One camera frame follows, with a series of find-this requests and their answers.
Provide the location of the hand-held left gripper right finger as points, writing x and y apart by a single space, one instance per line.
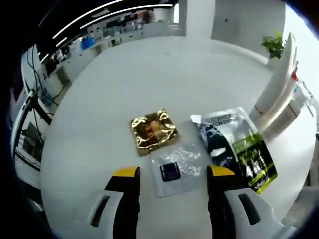
219 199

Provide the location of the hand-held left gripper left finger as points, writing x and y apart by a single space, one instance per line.
127 199

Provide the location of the clear sachet dark square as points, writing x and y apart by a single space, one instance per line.
179 171

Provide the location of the green black mask packet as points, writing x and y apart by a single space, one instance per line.
239 149

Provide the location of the gold foil sachet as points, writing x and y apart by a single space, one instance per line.
154 132

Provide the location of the large white skincare bottle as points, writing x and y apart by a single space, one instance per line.
279 122

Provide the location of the white skincare tube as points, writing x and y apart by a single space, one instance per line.
276 84

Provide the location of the blue storage bin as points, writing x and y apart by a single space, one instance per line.
87 44

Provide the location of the green plant white pot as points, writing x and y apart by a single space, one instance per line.
272 44

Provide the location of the white counter cabinets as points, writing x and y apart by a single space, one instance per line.
139 30

